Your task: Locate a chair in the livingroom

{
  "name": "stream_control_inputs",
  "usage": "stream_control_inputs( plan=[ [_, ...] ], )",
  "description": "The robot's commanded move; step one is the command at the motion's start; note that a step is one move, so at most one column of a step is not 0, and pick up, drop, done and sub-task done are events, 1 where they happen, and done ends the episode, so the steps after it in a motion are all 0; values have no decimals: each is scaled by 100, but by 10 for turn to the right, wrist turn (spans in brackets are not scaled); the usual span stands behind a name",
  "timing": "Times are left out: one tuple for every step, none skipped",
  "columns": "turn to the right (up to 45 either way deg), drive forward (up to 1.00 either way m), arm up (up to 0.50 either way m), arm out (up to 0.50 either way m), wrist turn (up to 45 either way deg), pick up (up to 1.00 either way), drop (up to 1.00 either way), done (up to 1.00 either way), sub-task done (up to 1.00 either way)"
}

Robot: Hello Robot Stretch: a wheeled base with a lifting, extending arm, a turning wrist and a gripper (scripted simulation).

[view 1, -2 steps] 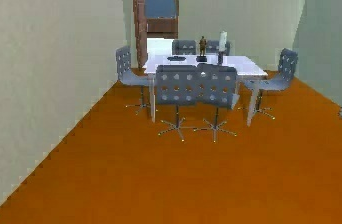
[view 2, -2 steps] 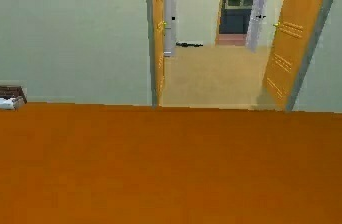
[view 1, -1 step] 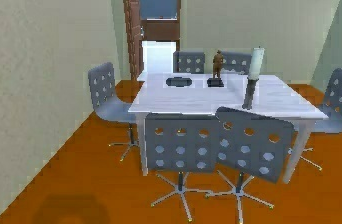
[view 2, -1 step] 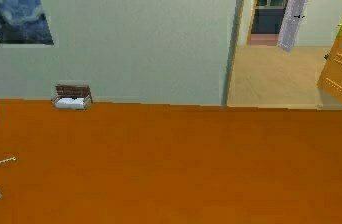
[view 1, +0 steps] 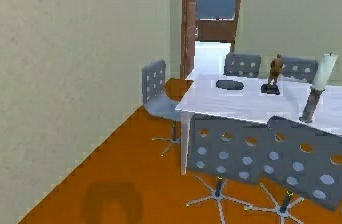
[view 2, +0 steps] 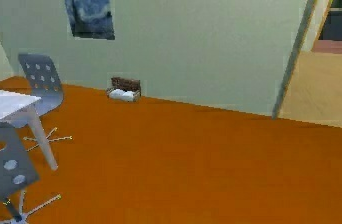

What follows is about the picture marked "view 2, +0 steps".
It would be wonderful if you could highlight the white table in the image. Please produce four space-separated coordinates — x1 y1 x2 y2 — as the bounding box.
0 85 59 171

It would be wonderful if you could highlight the brown basket with white cloth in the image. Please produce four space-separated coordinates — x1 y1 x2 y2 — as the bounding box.
105 76 142 103

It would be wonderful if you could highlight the grey perforated swivel chair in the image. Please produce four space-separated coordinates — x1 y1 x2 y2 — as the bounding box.
0 121 62 224
17 52 74 153

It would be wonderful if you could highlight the blue framed wall picture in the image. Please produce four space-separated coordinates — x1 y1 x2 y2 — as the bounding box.
64 0 116 41

